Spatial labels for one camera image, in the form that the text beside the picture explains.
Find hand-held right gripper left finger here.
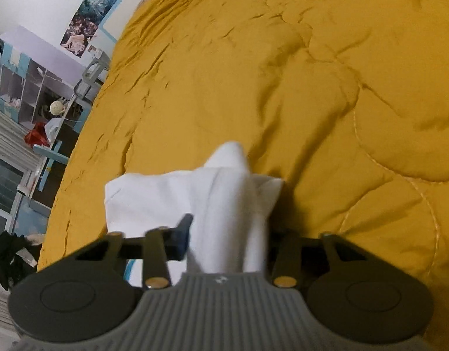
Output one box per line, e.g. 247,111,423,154
75,214,194,289

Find light blue table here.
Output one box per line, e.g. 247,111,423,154
32,140,70,191

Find pink teal wall poster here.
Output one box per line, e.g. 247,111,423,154
60,0,149,58

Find yellow quilted blanket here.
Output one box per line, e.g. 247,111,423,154
36,0,449,351

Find grey metal bracket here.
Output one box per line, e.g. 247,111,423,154
72,47,113,100

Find red bag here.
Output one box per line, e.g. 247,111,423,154
24,122,50,149

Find white garment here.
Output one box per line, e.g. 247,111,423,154
104,140,286,288

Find black cloth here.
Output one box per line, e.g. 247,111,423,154
0,231,43,292

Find white plastic bag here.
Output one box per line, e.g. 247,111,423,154
45,118,64,135

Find lilac cubby shelf unit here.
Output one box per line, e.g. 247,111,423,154
0,25,92,125

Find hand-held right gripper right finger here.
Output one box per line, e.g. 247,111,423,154
269,229,376,289

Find white window blinds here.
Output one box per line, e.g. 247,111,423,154
0,105,41,165

